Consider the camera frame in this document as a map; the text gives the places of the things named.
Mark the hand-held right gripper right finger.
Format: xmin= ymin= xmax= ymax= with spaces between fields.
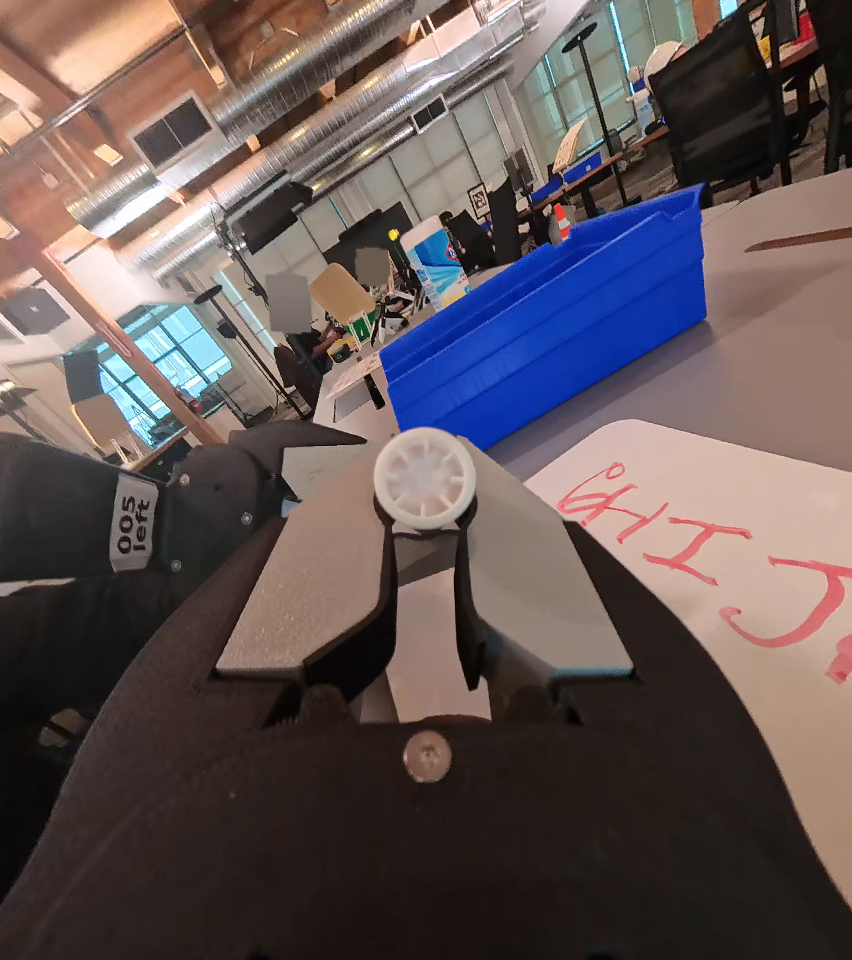
xmin=454 ymin=438 xmax=634 ymax=689

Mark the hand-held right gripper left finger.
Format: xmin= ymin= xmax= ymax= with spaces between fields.
xmin=213 ymin=442 xmax=398 ymax=702

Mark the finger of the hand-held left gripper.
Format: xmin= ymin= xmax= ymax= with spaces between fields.
xmin=279 ymin=441 xmax=368 ymax=505

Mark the red and white marker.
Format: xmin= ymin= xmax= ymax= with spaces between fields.
xmin=373 ymin=427 xmax=478 ymax=530

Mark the white whiteboard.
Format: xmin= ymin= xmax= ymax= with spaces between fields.
xmin=362 ymin=418 xmax=852 ymax=960

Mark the person's left forearm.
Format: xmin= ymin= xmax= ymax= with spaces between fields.
xmin=0 ymin=570 xmax=198 ymax=751

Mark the wooden display board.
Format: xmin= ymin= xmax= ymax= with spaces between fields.
xmin=309 ymin=264 xmax=376 ymax=325

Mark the wipes canister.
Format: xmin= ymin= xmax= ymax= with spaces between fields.
xmin=401 ymin=216 xmax=472 ymax=312

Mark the black studio light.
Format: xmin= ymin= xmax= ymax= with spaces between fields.
xmin=225 ymin=180 xmax=314 ymax=256

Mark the blue plastic bin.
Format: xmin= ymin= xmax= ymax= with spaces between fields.
xmin=379 ymin=182 xmax=708 ymax=451

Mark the black floor lamp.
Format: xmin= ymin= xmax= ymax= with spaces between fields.
xmin=562 ymin=21 xmax=631 ymax=208

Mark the black office chair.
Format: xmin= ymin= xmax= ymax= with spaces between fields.
xmin=647 ymin=7 xmax=798 ymax=198

